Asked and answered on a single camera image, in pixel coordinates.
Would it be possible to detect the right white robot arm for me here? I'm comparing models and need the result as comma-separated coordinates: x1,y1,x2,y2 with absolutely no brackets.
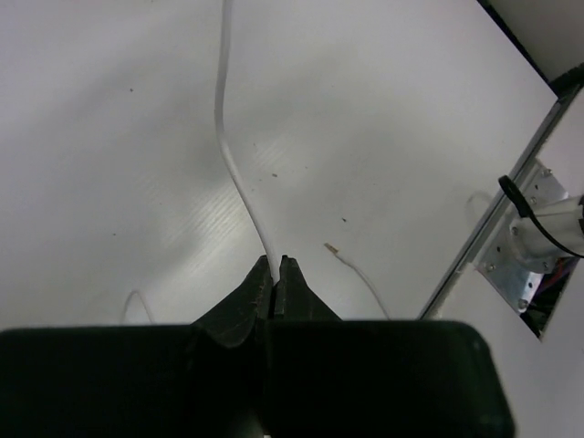
498,175,583,274

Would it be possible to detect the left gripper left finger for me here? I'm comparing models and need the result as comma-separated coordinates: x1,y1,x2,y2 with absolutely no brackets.
1,258,272,437

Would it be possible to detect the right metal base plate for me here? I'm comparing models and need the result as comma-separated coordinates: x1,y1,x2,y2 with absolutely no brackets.
474,161,568,315

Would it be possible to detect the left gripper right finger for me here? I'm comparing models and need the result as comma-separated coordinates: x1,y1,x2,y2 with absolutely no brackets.
262,258,516,437

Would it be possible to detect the white headphone cable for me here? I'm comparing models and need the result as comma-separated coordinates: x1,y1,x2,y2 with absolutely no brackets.
120,0,393,323

